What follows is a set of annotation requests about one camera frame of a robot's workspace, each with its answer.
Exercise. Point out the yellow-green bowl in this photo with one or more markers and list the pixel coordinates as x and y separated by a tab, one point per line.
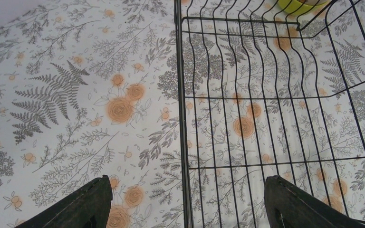
301	7

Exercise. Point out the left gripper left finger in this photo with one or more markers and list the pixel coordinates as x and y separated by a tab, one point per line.
87	207

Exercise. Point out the black wire dish rack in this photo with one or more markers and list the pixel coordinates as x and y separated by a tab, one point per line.
263	93

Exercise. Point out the floral tablecloth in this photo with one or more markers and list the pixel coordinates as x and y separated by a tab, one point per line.
90	88

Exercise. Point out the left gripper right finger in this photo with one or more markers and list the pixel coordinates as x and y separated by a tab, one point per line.
288	206

